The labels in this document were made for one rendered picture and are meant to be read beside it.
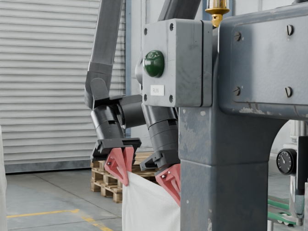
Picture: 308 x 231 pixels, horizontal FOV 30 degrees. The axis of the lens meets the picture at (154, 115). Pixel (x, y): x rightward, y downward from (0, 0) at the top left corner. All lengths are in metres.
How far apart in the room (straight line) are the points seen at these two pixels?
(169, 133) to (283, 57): 0.49
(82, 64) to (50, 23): 0.76
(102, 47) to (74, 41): 7.15
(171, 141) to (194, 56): 0.40
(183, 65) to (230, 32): 0.06
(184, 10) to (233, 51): 0.45
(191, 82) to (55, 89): 7.84
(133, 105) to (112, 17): 0.25
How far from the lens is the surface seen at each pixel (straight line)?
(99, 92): 1.30
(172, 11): 1.02
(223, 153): 0.62
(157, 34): 0.62
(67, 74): 8.47
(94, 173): 6.85
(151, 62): 0.60
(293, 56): 0.52
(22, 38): 8.30
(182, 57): 0.59
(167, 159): 0.95
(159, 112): 0.99
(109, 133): 1.25
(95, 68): 1.34
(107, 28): 1.41
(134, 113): 1.30
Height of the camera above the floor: 1.26
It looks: 3 degrees down
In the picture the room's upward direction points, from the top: straight up
